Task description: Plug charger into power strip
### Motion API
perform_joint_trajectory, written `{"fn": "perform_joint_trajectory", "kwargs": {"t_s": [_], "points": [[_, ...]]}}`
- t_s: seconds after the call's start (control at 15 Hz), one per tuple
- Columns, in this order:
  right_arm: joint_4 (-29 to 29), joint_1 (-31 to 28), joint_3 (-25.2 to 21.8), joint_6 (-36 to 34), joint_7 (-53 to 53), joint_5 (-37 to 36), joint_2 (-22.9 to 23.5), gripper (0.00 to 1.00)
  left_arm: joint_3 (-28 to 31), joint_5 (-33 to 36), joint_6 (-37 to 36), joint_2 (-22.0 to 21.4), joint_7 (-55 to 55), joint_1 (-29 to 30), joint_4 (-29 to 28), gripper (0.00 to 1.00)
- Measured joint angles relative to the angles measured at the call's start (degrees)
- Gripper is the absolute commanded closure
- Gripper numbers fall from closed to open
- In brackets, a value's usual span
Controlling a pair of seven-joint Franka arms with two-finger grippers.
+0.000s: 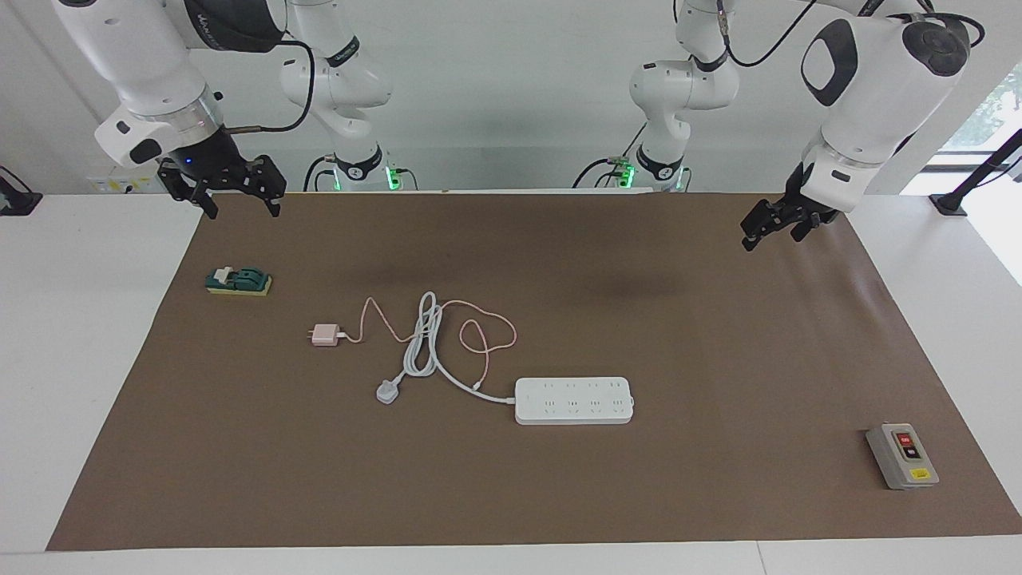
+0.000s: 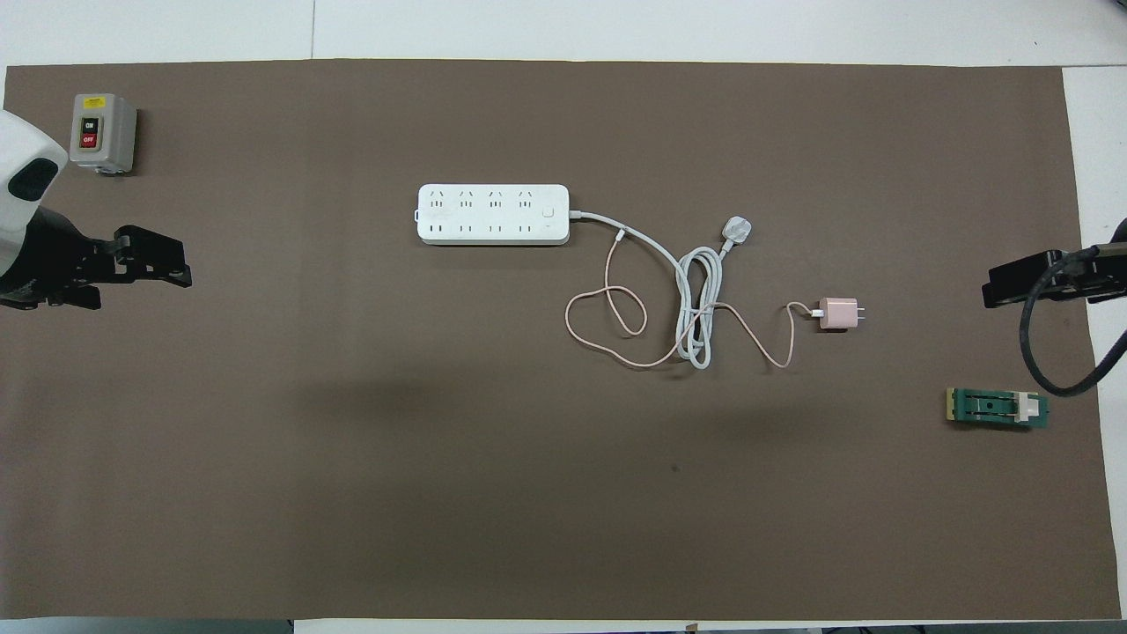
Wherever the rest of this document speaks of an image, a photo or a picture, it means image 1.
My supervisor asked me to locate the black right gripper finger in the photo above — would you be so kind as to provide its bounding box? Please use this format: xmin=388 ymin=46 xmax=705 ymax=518
xmin=158 ymin=164 xmax=219 ymax=220
xmin=244 ymin=156 xmax=287 ymax=218

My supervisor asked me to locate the pink charging cable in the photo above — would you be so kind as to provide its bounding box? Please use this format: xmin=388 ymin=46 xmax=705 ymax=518
xmin=339 ymin=297 xmax=518 ymax=392

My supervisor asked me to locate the white power strip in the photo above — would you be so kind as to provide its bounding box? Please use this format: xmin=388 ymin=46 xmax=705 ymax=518
xmin=513 ymin=376 xmax=637 ymax=426

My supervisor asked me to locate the black desk clamp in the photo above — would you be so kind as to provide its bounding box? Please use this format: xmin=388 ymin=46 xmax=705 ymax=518
xmin=0 ymin=165 xmax=43 ymax=217

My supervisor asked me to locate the window with green view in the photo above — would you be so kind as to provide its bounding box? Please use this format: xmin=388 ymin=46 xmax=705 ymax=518
xmin=934 ymin=62 xmax=1022 ymax=173

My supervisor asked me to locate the brown table mat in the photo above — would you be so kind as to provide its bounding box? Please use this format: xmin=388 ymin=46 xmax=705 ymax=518
xmin=46 ymin=190 xmax=1022 ymax=552

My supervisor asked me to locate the black base cable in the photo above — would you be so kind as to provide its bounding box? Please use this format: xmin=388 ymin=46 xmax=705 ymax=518
xmin=303 ymin=156 xmax=340 ymax=192
xmin=572 ymin=120 xmax=648 ymax=190

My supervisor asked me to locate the white wall socket box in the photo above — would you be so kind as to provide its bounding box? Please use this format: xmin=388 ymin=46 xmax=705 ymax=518
xmin=86 ymin=166 xmax=160 ymax=195

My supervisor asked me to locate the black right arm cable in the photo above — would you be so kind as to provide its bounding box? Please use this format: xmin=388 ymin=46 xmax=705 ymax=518
xmin=220 ymin=38 xmax=316 ymax=134

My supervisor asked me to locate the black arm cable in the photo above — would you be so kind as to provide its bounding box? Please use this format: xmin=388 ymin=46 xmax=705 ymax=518
xmin=715 ymin=0 xmax=987 ymax=69
xmin=220 ymin=38 xmax=316 ymax=134

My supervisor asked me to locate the green knife switch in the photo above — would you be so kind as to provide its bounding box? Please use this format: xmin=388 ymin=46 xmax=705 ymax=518
xmin=204 ymin=266 xmax=273 ymax=297

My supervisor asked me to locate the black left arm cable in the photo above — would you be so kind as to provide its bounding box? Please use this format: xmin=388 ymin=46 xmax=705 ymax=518
xmin=715 ymin=0 xmax=987 ymax=69

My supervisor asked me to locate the white power strip cord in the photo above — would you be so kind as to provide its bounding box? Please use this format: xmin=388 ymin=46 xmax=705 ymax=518
xmin=375 ymin=291 xmax=518 ymax=406

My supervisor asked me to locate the grey on-off switch box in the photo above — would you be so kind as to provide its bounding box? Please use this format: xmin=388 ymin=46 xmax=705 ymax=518
xmin=866 ymin=422 xmax=941 ymax=490

